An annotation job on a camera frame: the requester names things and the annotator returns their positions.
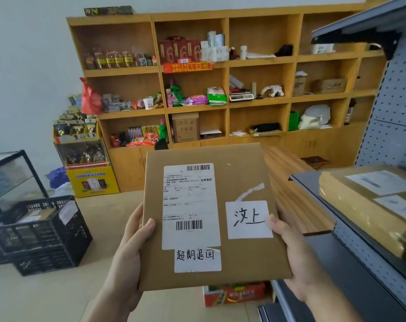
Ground tall green packet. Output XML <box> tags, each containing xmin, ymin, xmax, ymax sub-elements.
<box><xmin>169</xmin><ymin>79</ymin><xmax>185</xmax><ymax>107</ymax></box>

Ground white figurine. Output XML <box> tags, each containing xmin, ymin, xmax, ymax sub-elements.
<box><xmin>260</xmin><ymin>85</ymin><xmax>285</xmax><ymax>99</ymax></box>

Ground red yellow banner strip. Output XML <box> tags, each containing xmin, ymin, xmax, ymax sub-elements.
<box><xmin>162</xmin><ymin>62</ymin><xmax>214</xmax><ymax>74</ymax></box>

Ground blue bag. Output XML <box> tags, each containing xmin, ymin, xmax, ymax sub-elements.
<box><xmin>48</xmin><ymin>166</ymin><xmax>70</xmax><ymax>189</ymax></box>

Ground wooden desk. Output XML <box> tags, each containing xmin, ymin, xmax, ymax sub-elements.
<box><xmin>263</xmin><ymin>145</ymin><xmax>335</xmax><ymax>236</ymax></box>

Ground grey foil packets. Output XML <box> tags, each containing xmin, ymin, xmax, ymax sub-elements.
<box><xmin>101</xmin><ymin>93</ymin><xmax>134</xmax><ymax>113</ymax></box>

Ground black cloth item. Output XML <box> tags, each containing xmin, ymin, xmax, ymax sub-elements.
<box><xmin>275</xmin><ymin>44</ymin><xmax>295</xmax><ymax>58</ymax></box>

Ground yellow display stand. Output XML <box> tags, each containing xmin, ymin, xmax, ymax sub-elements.
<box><xmin>53</xmin><ymin>94</ymin><xmax>121</xmax><ymax>199</ymax></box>

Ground white plastic bag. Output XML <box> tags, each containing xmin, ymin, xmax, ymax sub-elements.
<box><xmin>54</xmin><ymin>182</ymin><xmax>74</xmax><ymax>199</ymax></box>

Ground red gold gift carton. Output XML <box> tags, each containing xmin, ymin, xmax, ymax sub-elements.
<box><xmin>158</xmin><ymin>36</ymin><xmax>202</xmax><ymax>65</ymax></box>

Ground green white bag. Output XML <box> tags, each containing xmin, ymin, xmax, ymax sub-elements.
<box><xmin>206</xmin><ymin>86</ymin><xmax>228</xmax><ymax>106</ymax></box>

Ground black framed glass case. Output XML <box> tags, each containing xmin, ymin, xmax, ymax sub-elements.
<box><xmin>0</xmin><ymin>150</ymin><xmax>50</xmax><ymax>266</ymax></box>

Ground row of dark packaged jars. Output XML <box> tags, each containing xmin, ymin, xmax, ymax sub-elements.
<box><xmin>83</xmin><ymin>47</ymin><xmax>159</xmax><ymax>71</ymax></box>

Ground dark brown flat case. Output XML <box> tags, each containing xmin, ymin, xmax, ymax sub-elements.
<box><xmin>300</xmin><ymin>156</ymin><xmax>331</xmax><ymax>170</ymax></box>

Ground black yellow bundle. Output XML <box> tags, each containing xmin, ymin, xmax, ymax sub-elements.
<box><xmin>249</xmin><ymin>122</ymin><xmax>284</xmax><ymax>137</ymax></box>

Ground upright cardboard carton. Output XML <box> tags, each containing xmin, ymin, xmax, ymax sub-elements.
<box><xmin>172</xmin><ymin>112</ymin><xmax>201</xmax><ymax>143</ymax></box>

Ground green red printed carton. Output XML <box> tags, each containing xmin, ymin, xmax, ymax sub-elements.
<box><xmin>202</xmin><ymin>282</ymin><xmax>267</xmax><ymax>308</ymax></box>

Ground small flat cardboard carton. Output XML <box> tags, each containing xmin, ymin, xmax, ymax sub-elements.
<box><xmin>312</xmin><ymin>78</ymin><xmax>348</xmax><ymax>95</ymax></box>

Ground white electronic scale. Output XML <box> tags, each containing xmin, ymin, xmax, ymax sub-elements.
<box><xmin>229</xmin><ymin>75</ymin><xmax>256</xmax><ymax>102</ymax></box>

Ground brown labelled parcel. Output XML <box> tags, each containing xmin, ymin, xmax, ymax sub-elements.
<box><xmin>318</xmin><ymin>165</ymin><xmax>406</xmax><ymax>260</ymax></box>

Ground grey metal pegboard shelf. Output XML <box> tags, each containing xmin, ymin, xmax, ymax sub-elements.
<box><xmin>258</xmin><ymin>0</ymin><xmax>406</xmax><ymax>322</ymax></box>

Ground tall brown carton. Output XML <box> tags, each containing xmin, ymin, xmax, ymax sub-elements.
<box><xmin>292</xmin><ymin>71</ymin><xmax>308</xmax><ymax>97</ymax></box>

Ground purple packets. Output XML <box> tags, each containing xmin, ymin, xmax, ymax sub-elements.
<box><xmin>182</xmin><ymin>94</ymin><xmax>210</xmax><ymax>106</ymax></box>

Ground pile of red snack packets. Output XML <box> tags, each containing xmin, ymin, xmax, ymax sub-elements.
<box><xmin>110</xmin><ymin>125</ymin><xmax>160</xmax><ymax>147</ymax></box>

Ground person's right hand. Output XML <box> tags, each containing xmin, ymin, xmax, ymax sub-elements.
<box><xmin>268</xmin><ymin>213</ymin><xmax>334</xmax><ymax>304</ymax></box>

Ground black bottle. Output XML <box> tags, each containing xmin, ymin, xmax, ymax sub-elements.
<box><xmin>344</xmin><ymin>98</ymin><xmax>356</xmax><ymax>126</ymax></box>

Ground white cloth bag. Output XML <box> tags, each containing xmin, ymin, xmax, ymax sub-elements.
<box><xmin>298</xmin><ymin>104</ymin><xmax>332</xmax><ymax>131</ymax></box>

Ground person's left hand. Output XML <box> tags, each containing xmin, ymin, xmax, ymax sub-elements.
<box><xmin>104</xmin><ymin>201</ymin><xmax>156</xmax><ymax>312</ymax></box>

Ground white crumpled item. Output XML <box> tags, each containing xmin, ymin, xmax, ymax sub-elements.
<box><xmin>310</xmin><ymin>43</ymin><xmax>336</xmax><ymax>55</ymax></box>

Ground stack of white paper rolls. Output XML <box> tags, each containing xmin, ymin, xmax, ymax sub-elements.
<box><xmin>200</xmin><ymin>31</ymin><xmax>230</xmax><ymax>64</ymax></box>

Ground black crate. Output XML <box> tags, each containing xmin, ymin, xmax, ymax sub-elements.
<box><xmin>0</xmin><ymin>196</ymin><xmax>93</xmax><ymax>277</ymax></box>

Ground wooden wall cabinet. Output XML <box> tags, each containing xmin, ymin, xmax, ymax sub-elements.
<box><xmin>66</xmin><ymin>0</ymin><xmax>391</xmax><ymax>193</ymax></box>

